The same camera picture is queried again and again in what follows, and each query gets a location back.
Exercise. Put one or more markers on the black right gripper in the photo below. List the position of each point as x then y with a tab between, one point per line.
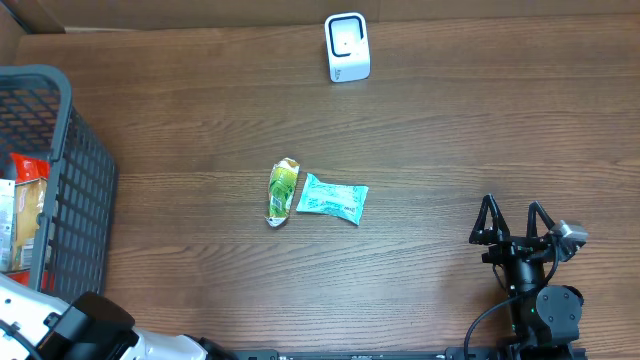
515	246

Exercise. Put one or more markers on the teal snack packet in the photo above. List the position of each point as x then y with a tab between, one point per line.
343	201

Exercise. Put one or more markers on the green tea packet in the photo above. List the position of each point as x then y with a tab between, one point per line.
281	190

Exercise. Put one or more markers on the orange noodle packet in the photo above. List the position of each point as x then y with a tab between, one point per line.
30	190

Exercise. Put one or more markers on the white conditioner tube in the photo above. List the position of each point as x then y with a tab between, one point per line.
7	193

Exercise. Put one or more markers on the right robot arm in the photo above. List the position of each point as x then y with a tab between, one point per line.
544	317

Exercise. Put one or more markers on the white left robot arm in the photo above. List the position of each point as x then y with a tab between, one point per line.
35	325

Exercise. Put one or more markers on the white barcode scanner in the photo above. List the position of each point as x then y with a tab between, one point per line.
347	46

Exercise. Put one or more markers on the grey plastic basket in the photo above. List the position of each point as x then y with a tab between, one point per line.
38	119

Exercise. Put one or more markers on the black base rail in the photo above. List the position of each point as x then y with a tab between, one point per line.
450	353

